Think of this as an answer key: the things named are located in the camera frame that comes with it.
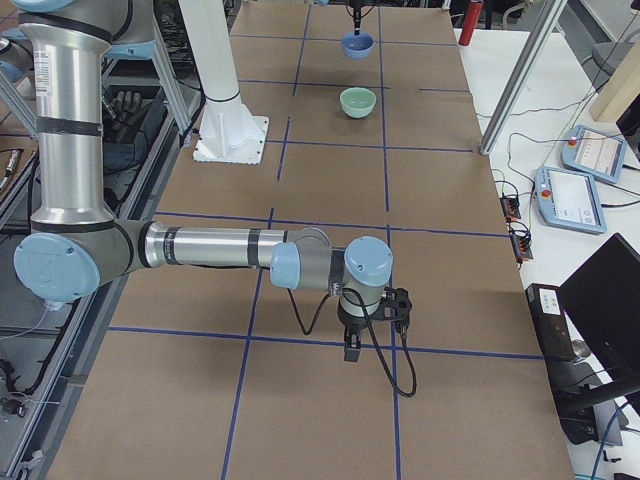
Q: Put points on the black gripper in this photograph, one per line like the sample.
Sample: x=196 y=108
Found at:
x=350 y=324
x=356 y=15

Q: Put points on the blue bowl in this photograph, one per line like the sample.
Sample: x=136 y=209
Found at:
x=357 y=46

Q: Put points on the green bowl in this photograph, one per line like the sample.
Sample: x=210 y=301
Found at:
x=357 y=102

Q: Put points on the red fire extinguisher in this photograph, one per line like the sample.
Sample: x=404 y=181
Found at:
x=471 y=19

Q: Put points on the orange black connector board near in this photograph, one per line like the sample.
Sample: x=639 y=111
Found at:
x=521 y=240

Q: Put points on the orange black connector board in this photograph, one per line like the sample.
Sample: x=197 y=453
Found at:
x=509 y=200
x=521 y=240

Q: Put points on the black computer box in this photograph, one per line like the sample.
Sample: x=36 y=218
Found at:
x=550 y=322

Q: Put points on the orange black connector board far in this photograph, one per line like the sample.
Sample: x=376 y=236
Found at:
x=509 y=200

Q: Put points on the black monitor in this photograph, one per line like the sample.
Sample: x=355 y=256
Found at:
x=601 y=299

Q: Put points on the teach pendant near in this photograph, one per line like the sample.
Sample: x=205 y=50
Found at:
x=569 y=200

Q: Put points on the teach pendant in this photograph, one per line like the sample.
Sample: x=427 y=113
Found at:
x=594 y=152
x=569 y=200

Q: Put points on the teach pendant far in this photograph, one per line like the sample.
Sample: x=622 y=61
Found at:
x=594 y=152

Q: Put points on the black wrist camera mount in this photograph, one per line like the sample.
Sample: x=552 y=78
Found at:
x=395 y=307

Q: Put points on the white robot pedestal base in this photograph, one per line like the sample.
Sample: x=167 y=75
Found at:
x=228 y=132

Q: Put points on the aluminium frame post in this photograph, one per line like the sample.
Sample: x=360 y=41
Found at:
x=531 y=51

